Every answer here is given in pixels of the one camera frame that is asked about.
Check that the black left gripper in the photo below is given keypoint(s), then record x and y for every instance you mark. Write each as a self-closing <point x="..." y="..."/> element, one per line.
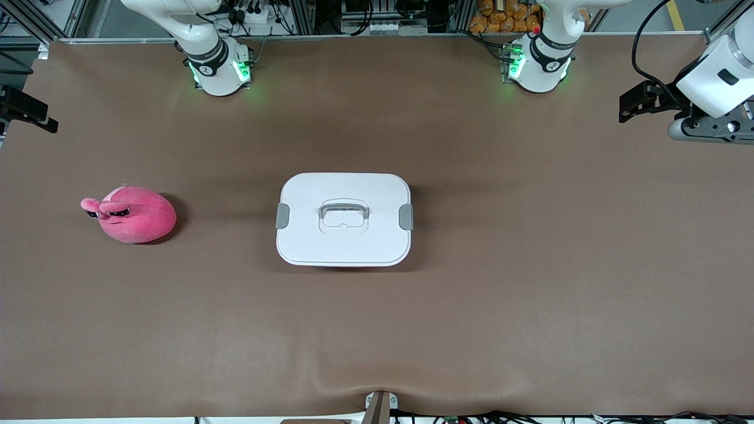
<point x="664" y="101"/>

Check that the aluminium frame strut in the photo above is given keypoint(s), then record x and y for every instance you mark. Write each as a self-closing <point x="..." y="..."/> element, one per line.
<point x="459" y="15"/>
<point x="303" y="15"/>
<point x="723" y="26"/>
<point x="76" y="17"/>

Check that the grey bracket with brown post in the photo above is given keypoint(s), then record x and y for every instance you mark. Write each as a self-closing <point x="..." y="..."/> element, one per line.
<point x="380" y="409"/>

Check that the aluminium table edge rail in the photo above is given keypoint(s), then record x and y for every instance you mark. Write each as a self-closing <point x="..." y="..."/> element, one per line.
<point x="383" y="37"/>

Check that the pink plush toy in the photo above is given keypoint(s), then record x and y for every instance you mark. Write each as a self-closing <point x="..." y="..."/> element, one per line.
<point x="138" y="221"/>

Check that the pile of orange objects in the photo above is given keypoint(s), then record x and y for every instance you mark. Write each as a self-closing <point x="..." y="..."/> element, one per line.
<point x="500" y="20"/>

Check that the brown table mat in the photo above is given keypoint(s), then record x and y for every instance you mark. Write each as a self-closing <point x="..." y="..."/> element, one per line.
<point x="530" y="294"/>

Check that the white power strip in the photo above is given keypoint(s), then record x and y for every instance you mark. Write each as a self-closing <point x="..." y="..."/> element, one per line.
<point x="256" y="17"/>

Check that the white box lid grey clips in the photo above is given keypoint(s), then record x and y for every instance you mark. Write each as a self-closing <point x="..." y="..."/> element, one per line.
<point x="365" y="241"/>

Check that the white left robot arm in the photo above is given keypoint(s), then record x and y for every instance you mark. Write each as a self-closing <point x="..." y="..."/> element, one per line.
<point x="545" y="70"/>

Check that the white connector strip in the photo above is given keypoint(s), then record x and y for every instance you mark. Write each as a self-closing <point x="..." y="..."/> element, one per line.
<point x="386" y="27"/>

